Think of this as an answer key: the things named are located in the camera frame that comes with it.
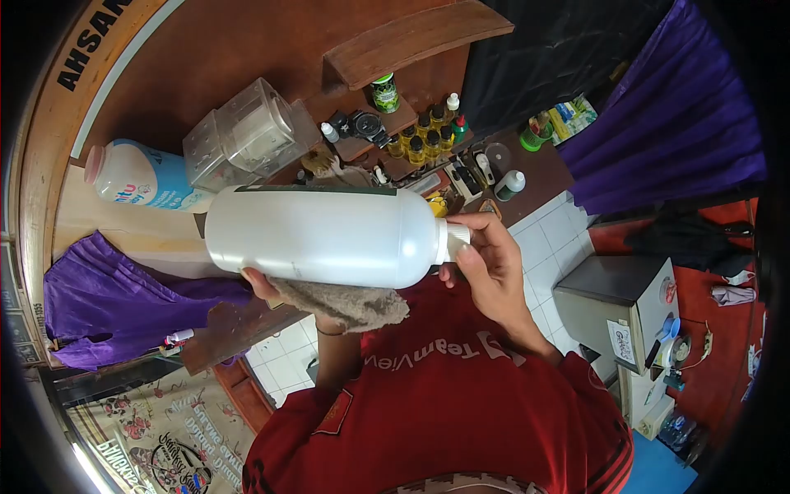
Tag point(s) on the black bag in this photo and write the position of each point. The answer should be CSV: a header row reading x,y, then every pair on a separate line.
x,y
685,244

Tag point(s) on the green bottle red cap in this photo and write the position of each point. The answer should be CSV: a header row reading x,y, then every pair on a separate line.
x,y
460,129

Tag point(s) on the clear plastic container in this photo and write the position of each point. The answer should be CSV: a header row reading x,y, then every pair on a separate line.
x,y
250,136

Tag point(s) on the grey cloth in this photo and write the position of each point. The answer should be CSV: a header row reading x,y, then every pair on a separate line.
x,y
345,304

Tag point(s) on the black wrist watch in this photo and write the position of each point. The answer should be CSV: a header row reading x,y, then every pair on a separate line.
x,y
365,125

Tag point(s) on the person's right hand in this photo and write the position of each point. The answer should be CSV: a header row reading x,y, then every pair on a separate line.
x,y
497,271

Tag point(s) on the person's left fingers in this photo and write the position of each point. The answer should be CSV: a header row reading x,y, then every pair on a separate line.
x,y
249,274

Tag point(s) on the white bottle green label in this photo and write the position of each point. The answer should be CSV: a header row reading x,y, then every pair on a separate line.
x,y
510,186

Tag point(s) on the person's right thumb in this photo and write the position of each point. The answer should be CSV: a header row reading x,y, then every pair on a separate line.
x,y
470,262

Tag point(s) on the person's body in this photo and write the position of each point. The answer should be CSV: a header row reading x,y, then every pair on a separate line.
x,y
457,407

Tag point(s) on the wooden shelf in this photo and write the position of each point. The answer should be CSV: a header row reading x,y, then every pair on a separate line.
x,y
407,37

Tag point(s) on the green cup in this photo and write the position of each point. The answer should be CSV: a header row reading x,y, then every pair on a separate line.
x,y
533,139

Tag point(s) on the purple curtain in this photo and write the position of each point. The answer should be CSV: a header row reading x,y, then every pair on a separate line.
x,y
673,117

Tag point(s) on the green label can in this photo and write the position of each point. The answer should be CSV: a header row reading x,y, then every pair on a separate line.
x,y
385,94

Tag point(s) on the group of yellow oil bottles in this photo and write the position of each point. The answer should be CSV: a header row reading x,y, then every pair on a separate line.
x,y
426,139

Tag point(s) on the large white plastic bottle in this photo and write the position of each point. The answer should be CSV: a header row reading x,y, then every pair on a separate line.
x,y
321,238

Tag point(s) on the person's right index finger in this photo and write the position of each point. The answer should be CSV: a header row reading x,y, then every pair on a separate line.
x,y
472,220

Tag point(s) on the person's right fingers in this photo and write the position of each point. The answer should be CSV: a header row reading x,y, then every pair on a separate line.
x,y
447,276

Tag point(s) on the small white dropper bottle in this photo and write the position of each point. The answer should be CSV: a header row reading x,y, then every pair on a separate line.
x,y
329,133

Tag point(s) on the printed banner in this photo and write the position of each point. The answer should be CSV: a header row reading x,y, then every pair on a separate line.
x,y
166,438

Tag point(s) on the black cloth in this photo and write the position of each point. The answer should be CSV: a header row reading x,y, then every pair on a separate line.
x,y
549,55

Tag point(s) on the purple cloth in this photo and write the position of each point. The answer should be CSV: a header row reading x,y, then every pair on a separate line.
x,y
123,296

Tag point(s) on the wooden framed sign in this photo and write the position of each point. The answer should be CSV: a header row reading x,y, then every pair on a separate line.
x,y
92,55

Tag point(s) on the small white spray bottle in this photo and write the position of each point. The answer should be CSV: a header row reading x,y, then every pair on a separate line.
x,y
179,337

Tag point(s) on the white blue powder bottle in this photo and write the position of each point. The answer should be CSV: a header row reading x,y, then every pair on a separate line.
x,y
139,176

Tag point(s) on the person's left hand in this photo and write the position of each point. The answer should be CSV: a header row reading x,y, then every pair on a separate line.
x,y
262,286

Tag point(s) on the grey metal cabinet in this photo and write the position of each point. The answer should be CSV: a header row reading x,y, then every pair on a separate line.
x,y
611,302

